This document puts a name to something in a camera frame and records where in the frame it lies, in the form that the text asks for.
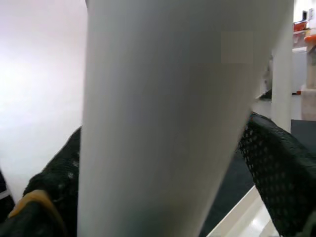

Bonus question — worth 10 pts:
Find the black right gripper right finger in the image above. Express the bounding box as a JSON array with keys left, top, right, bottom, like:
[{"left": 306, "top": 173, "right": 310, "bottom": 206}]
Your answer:
[{"left": 238, "top": 112, "right": 316, "bottom": 237}]

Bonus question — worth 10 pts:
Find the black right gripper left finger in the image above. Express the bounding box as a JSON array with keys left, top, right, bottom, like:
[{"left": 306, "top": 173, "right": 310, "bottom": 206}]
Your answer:
[{"left": 0, "top": 127, "right": 82, "bottom": 237}]

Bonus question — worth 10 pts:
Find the white plastic table leg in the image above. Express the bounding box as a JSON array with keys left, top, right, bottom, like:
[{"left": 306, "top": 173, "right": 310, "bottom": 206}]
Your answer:
[
  {"left": 271, "top": 14, "right": 294, "bottom": 134},
  {"left": 76, "top": 0, "right": 296, "bottom": 237}
]

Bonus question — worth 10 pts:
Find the black tablecloth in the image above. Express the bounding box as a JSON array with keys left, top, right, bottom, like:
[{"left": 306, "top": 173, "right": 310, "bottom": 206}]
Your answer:
[{"left": 197, "top": 118, "right": 316, "bottom": 237}]

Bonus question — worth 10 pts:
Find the white plastic table top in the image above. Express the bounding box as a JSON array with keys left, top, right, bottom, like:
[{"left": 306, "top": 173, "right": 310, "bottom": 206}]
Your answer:
[{"left": 204, "top": 185, "right": 282, "bottom": 237}]

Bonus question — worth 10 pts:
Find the orange rimmed large container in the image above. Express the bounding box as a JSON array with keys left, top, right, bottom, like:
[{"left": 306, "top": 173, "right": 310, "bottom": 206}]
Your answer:
[{"left": 293, "top": 21, "right": 316, "bottom": 46}]

